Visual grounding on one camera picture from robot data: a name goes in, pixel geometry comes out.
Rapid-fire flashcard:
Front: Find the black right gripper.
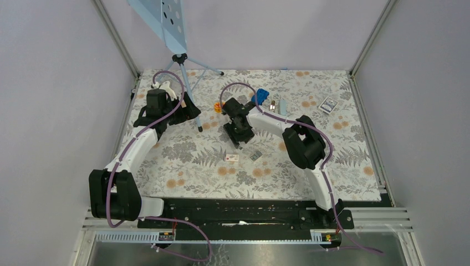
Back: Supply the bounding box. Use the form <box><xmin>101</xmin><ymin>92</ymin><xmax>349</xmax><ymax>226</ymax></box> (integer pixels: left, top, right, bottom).
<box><xmin>223</xmin><ymin>120</ymin><xmax>255</xmax><ymax>149</ymax></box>

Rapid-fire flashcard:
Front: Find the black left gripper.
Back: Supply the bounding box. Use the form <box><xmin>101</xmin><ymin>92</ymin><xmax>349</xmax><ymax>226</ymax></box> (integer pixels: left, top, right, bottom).
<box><xmin>161</xmin><ymin>91</ymin><xmax>200</xmax><ymax>125</ymax></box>

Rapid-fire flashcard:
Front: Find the cardboard staple box sleeve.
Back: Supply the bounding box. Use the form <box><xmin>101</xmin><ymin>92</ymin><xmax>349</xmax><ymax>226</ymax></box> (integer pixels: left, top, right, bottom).
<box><xmin>225</xmin><ymin>154</ymin><xmax>239</xmax><ymax>162</ymax></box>

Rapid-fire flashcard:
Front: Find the silver stapler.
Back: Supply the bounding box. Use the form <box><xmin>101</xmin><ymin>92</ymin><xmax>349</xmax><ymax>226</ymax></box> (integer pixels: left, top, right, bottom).
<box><xmin>269</xmin><ymin>99</ymin><xmax>287</xmax><ymax>116</ymax></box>

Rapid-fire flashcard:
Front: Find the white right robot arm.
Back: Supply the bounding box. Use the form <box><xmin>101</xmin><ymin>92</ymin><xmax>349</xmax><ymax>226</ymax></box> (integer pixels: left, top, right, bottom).
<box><xmin>222</xmin><ymin>98</ymin><xmax>340</xmax><ymax>228</ymax></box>

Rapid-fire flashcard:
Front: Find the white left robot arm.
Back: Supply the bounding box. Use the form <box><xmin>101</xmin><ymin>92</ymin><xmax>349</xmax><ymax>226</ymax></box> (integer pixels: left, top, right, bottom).
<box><xmin>89</xmin><ymin>89</ymin><xmax>201</xmax><ymax>228</ymax></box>

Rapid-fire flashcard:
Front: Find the orange tape roll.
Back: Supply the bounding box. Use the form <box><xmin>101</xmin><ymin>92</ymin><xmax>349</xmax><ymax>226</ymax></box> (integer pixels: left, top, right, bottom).
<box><xmin>214</xmin><ymin>103</ymin><xmax>223</xmax><ymax>113</ymax></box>

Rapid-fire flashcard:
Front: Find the blue toy car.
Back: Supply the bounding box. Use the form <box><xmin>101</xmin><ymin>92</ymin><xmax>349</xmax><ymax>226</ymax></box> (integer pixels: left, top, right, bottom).
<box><xmin>251</xmin><ymin>88</ymin><xmax>269</xmax><ymax>105</ymax></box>

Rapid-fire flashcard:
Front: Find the floral tablecloth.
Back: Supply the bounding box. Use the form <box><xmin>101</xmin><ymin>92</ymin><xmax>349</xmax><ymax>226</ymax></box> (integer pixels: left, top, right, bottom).
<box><xmin>135</xmin><ymin>70</ymin><xmax>381</xmax><ymax>201</ymax></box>

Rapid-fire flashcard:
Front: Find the blue music stand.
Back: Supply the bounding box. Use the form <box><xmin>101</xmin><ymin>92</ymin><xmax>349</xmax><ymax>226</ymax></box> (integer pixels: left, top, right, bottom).
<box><xmin>128</xmin><ymin>1</ymin><xmax>224</xmax><ymax>132</ymax></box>

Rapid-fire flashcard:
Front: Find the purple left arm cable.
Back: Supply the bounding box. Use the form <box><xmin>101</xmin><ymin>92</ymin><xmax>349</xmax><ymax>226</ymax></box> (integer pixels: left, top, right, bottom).
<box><xmin>105</xmin><ymin>70</ymin><xmax>214</xmax><ymax>262</ymax></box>

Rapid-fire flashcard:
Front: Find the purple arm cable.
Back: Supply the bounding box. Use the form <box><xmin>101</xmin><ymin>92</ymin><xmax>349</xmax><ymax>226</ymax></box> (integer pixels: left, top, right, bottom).
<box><xmin>219</xmin><ymin>82</ymin><xmax>385</xmax><ymax>255</ymax></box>
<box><xmin>105</xmin><ymin>70</ymin><xmax>214</xmax><ymax>262</ymax></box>

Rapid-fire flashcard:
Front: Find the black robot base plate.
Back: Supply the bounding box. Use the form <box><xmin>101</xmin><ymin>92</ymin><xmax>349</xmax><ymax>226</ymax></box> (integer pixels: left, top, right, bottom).
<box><xmin>137</xmin><ymin>198</ymin><xmax>354</xmax><ymax>241</ymax></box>

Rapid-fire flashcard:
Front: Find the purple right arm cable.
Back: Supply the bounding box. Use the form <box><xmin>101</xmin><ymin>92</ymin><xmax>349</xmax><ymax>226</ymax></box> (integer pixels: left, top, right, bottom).
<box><xmin>219</xmin><ymin>82</ymin><xmax>385</xmax><ymax>255</ymax></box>

